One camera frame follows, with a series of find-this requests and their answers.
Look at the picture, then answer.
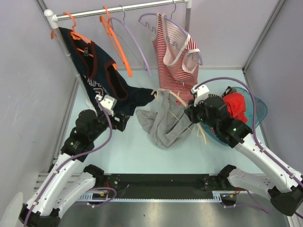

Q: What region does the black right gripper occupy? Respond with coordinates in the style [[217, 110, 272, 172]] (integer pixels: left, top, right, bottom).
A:
[[184, 96, 218, 131]]

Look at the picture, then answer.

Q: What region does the orange hanger with navy top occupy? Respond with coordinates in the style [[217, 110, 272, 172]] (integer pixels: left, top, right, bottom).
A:
[[49, 11, 118, 70]]

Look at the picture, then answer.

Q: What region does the empty lilac plastic hanger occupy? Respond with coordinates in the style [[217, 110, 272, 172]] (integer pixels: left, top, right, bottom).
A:
[[109, 4, 152, 77]]

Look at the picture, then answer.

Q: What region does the red garment in basket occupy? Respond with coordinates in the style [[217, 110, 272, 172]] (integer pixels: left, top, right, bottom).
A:
[[223, 93, 248, 123]]

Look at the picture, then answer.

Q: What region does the black white striped garment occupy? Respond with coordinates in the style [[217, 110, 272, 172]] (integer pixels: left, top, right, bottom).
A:
[[208, 86, 237, 98]]

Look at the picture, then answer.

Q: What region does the navy blue tank top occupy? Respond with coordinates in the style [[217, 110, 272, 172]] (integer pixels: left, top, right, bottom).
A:
[[59, 27, 154, 116]]

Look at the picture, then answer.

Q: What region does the empty orange plastic hanger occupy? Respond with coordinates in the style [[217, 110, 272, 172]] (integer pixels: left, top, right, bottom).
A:
[[99, 5, 133, 77]]

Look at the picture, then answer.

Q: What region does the metal clothes rail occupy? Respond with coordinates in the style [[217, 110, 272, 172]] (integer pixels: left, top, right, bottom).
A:
[[44, 0, 192, 77]]

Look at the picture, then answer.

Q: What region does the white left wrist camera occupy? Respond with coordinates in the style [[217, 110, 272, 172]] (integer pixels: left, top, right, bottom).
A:
[[95, 95, 117, 116]]

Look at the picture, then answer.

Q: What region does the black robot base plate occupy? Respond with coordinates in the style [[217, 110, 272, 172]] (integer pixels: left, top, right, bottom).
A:
[[82, 173, 240, 205]]

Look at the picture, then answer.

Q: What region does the teal translucent plastic basket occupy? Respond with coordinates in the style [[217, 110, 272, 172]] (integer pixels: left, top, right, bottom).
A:
[[203, 86, 268, 147]]

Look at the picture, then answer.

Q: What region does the grey tank top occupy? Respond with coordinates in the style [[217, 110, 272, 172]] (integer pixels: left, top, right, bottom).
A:
[[136, 89, 193, 148]]

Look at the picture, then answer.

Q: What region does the white slotted cable duct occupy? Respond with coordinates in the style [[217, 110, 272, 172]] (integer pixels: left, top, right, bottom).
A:
[[76, 191, 222, 204]]

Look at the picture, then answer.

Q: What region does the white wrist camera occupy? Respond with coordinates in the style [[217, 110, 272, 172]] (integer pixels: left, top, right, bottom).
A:
[[95, 95, 117, 116], [190, 84, 209, 107]]

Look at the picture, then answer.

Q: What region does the red white striped tank top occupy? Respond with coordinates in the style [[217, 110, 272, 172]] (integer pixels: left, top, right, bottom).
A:
[[152, 13, 201, 104]]

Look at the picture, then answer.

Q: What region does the cream plastic hanger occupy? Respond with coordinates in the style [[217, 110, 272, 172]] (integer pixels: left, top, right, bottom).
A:
[[151, 88, 207, 145]]

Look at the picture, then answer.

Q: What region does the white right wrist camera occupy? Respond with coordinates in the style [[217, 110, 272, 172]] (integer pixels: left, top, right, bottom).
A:
[[190, 84, 209, 107]]

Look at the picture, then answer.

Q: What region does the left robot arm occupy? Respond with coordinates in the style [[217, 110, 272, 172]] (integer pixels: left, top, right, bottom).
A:
[[19, 110, 130, 227]]

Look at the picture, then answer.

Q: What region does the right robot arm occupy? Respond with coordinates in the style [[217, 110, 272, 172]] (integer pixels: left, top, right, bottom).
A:
[[185, 96, 303, 216]]

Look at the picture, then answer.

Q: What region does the lilac hanger with striped top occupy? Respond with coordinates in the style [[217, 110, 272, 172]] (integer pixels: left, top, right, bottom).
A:
[[138, 0, 204, 71]]

